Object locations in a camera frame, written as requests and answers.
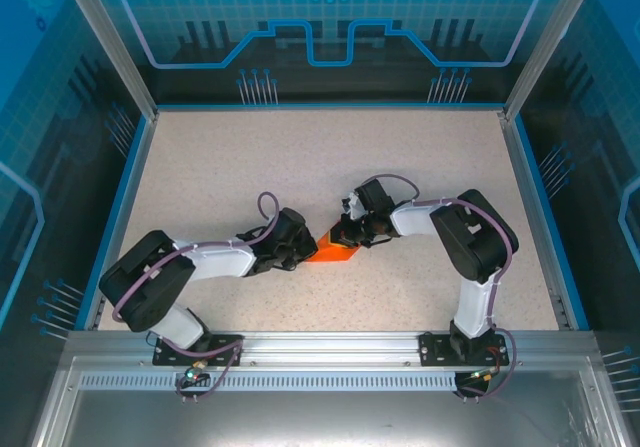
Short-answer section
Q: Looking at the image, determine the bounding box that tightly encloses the aluminium base beam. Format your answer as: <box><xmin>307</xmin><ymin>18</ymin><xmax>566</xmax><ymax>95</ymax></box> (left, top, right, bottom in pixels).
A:
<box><xmin>67</xmin><ymin>330</ymin><xmax>599</xmax><ymax>368</ymax></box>

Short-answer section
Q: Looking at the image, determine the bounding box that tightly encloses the long blue trim strip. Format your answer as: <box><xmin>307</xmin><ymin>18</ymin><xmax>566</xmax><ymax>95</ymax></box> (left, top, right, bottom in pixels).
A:
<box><xmin>152</xmin><ymin>100</ymin><xmax>507</xmax><ymax>114</ymax></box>

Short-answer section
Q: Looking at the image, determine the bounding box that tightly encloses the blue side trim strip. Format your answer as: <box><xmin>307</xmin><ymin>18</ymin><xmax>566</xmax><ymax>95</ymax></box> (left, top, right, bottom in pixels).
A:
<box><xmin>513</xmin><ymin>112</ymin><xmax>592</xmax><ymax>332</ymax></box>
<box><xmin>73</xmin><ymin>114</ymin><xmax>151</xmax><ymax>332</ymax></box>

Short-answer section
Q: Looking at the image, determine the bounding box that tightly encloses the blue circuit print side panel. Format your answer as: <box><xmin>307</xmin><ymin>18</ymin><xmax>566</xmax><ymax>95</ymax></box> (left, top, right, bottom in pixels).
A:
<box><xmin>0</xmin><ymin>0</ymin><xmax>149</xmax><ymax>447</ymax></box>
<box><xmin>517</xmin><ymin>0</ymin><xmax>640</xmax><ymax>447</ymax></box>

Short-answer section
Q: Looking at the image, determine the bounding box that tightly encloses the slotted aluminium cable duct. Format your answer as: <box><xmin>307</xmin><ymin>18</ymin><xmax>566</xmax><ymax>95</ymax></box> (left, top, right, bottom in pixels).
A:
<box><xmin>78</xmin><ymin>373</ymin><xmax>460</xmax><ymax>393</ymax></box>

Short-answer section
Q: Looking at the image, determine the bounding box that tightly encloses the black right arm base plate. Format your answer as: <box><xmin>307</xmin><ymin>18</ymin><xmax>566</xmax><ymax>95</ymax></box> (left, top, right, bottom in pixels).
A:
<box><xmin>418</xmin><ymin>330</ymin><xmax>507</xmax><ymax>368</ymax></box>

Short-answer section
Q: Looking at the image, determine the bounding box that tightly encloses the aluminium side rail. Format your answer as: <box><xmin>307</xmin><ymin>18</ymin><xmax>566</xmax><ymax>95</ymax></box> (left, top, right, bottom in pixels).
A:
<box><xmin>82</xmin><ymin>109</ymin><xmax>160</xmax><ymax>332</ymax></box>
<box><xmin>499</xmin><ymin>108</ymin><xmax>575</xmax><ymax>332</ymax></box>

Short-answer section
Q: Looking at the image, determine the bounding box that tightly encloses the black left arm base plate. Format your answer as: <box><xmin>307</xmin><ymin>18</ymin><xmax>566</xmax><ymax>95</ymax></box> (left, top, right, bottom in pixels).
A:
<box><xmin>152</xmin><ymin>332</ymin><xmax>245</xmax><ymax>368</ymax></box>

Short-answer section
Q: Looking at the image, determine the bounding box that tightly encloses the brass cable connector green light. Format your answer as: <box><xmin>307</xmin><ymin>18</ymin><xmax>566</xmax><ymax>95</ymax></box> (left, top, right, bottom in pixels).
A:
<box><xmin>467</xmin><ymin>364</ymin><xmax>504</xmax><ymax>384</ymax></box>
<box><xmin>183</xmin><ymin>359</ymin><xmax>210</xmax><ymax>384</ymax></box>

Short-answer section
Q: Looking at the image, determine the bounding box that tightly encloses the metal tray frame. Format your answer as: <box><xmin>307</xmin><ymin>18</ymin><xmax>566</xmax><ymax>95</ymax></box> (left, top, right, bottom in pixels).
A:
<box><xmin>29</xmin><ymin>356</ymin><xmax>629</xmax><ymax>447</ymax></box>

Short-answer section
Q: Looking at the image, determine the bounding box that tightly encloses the aluminium frame post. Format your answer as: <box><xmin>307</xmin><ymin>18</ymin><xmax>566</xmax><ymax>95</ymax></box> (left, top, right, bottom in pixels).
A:
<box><xmin>501</xmin><ymin>0</ymin><xmax>605</xmax><ymax>122</ymax></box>
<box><xmin>54</xmin><ymin>0</ymin><xmax>161</xmax><ymax>123</ymax></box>

